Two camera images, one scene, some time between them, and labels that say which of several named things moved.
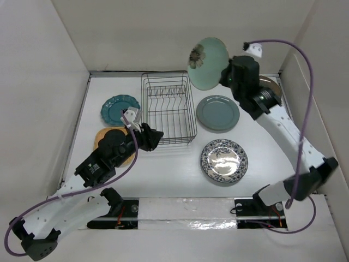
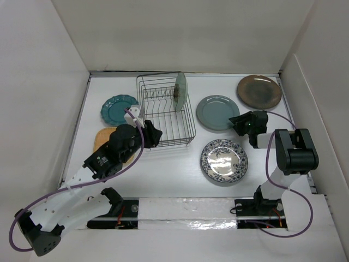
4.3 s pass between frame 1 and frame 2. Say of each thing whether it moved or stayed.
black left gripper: stayed
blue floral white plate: stayed
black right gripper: moved
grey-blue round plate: stayed
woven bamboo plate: stayed
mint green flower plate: moved
